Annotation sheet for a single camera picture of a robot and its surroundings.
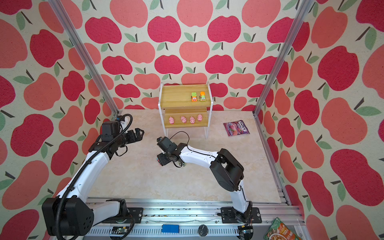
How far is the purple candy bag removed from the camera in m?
1.08

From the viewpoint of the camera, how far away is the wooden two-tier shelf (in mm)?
815

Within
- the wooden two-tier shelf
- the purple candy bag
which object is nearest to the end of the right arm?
the wooden two-tier shelf
